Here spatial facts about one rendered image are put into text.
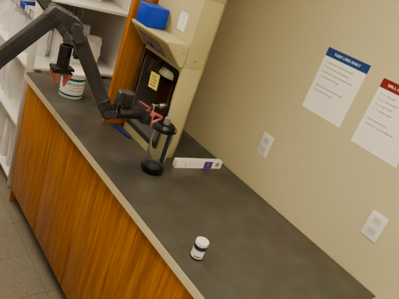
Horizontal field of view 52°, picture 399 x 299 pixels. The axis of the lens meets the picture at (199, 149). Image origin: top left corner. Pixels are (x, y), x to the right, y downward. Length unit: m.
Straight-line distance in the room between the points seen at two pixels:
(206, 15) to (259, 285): 1.09
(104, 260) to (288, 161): 0.94
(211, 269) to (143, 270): 0.32
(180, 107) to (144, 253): 0.69
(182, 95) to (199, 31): 0.30
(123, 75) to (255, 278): 1.19
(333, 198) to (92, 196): 1.07
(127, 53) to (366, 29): 1.09
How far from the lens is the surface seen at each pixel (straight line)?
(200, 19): 1.80
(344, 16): 1.87
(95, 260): 2.01
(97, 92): 1.73
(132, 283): 1.76
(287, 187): 1.98
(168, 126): 1.79
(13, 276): 2.60
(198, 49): 1.85
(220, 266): 1.50
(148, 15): 1.91
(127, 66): 2.14
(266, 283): 1.54
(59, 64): 2.08
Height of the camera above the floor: 1.85
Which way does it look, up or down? 24 degrees down
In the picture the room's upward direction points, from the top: 20 degrees clockwise
